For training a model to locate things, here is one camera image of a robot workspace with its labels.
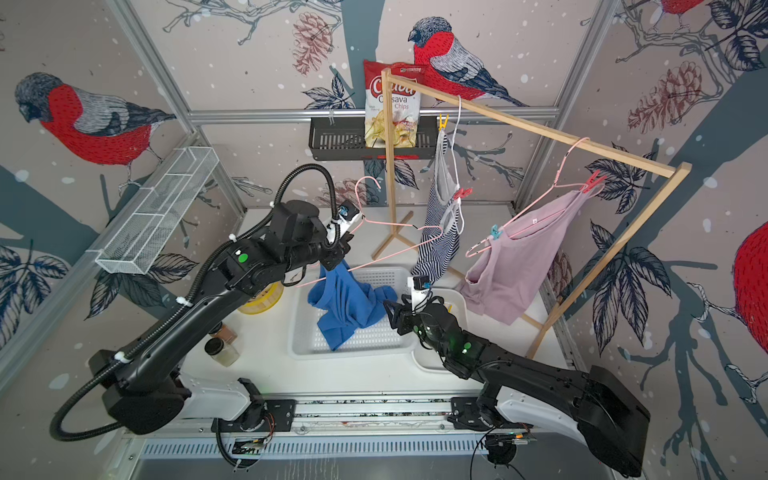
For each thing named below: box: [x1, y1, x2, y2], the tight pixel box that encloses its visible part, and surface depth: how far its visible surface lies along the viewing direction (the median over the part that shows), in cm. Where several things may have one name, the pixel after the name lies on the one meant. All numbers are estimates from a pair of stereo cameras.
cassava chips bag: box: [363, 60, 427, 148], surface depth 87 cm
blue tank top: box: [308, 260, 398, 351], surface depth 81 cm
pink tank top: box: [458, 188, 589, 326], surface depth 73 cm
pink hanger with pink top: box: [464, 136, 592, 295], surface depth 71 cm
